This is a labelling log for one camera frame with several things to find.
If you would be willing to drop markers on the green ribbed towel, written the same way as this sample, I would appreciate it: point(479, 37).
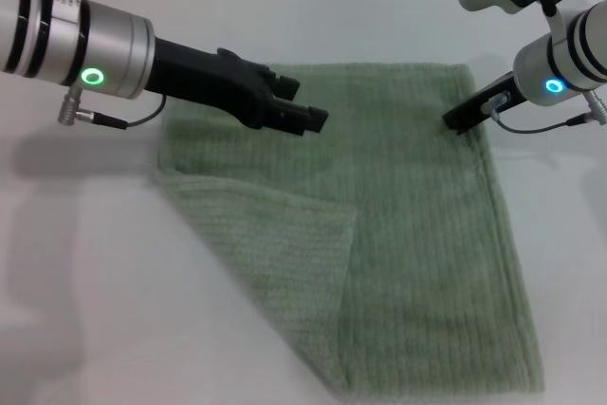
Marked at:
point(403, 234)

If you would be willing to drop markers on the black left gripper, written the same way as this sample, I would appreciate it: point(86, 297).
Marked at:
point(204, 78)

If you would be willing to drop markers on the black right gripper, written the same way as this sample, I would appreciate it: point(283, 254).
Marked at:
point(476, 108)

